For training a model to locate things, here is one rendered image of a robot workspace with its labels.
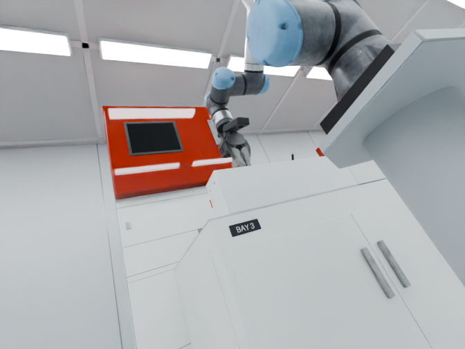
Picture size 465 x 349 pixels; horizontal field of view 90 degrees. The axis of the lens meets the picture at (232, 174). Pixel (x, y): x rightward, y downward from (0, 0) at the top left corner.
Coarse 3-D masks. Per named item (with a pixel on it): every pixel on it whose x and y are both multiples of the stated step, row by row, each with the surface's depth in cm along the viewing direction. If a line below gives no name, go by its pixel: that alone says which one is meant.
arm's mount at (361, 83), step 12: (384, 48) 34; (396, 48) 34; (384, 60) 35; (372, 72) 37; (360, 84) 39; (348, 96) 42; (336, 108) 45; (348, 108) 43; (324, 120) 49; (336, 120) 46
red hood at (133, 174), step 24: (120, 120) 135; (144, 120) 141; (168, 120) 148; (192, 120) 155; (120, 144) 127; (144, 144) 132; (168, 144) 138; (192, 144) 144; (216, 144) 151; (120, 168) 120; (144, 168) 124; (168, 168) 130; (192, 168) 135; (216, 168) 141; (120, 192) 114; (144, 192) 119
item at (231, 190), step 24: (240, 168) 72; (264, 168) 75; (288, 168) 79; (312, 168) 83; (336, 168) 88; (216, 192) 68; (240, 192) 67; (264, 192) 70; (288, 192) 73; (312, 192) 77; (216, 216) 70
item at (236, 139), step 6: (222, 120) 85; (228, 120) 85; (222, 126) 86; (222, 132) 88; (228, 132) 83; (234, 132) 83; (222, 138) 84; (228, 138) 81; (234, 138) 82; (240, 138) 83; (222, 144) 84; (234, 144) 80; (240, 144) 82; (222, 150) 85; (222, 156) 86; (228, 156) 86
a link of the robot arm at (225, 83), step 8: (216, 72) 79; (224, 72) 79; (232, 72) 80; (216, 80) 79; (224, 80) 78; (232, 80) 79; (240, 80) 83; (216, 88) 81; (224, 88) 80; (232, 88) 82; (240, 88) 83; (216, 96) 84; (224, 96) 84; (224, 104) 87
